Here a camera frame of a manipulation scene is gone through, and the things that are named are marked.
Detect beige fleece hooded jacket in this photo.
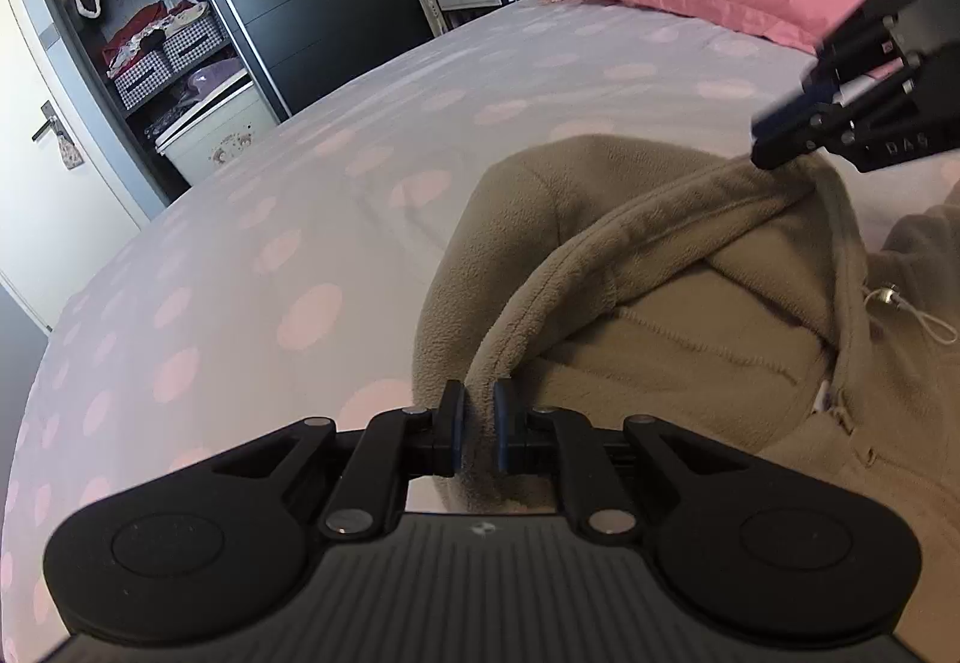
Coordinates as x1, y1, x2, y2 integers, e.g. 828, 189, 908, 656
413, 136, 958, 661

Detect purple folded clothes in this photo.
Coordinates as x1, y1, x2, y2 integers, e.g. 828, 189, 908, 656
185, 57, 245, 101

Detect polka dot bed sheet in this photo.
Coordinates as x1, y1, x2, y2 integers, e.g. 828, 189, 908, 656
0, 0, 960, 663

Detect white door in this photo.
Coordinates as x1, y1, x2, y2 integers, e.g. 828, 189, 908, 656
2, 0, 146, 331

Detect white storage box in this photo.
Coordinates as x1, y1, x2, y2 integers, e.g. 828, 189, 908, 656
156, 81, 277, 187

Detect left checkered fabric basket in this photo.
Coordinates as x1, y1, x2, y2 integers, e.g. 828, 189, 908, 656
112, 50, 172, 110

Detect checkered fabric basket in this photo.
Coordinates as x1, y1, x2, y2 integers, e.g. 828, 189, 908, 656
112, 50, 172, 110
163, 14, 224, 73

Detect right checkered fabric basket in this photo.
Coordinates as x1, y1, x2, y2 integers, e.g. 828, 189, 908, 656
163, 14, 224, 73

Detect door handle with tag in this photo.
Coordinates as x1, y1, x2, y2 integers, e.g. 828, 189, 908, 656
31, 101, 85, 170

